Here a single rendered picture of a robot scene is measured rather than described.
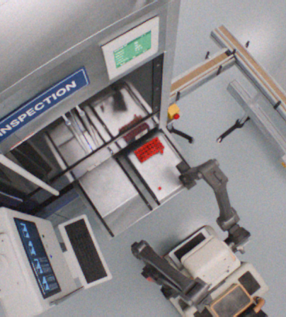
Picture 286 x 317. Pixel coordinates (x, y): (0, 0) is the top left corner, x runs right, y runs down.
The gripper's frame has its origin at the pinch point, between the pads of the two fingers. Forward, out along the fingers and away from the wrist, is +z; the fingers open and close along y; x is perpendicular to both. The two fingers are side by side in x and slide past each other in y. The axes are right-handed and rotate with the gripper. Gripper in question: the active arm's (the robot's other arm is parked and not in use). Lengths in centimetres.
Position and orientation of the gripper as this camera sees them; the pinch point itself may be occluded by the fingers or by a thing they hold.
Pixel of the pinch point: (185, 182)
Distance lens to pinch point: 209.2
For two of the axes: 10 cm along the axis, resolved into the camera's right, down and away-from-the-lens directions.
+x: -8.2, 5.6, -1.3
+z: 0.2, 2.6, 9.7
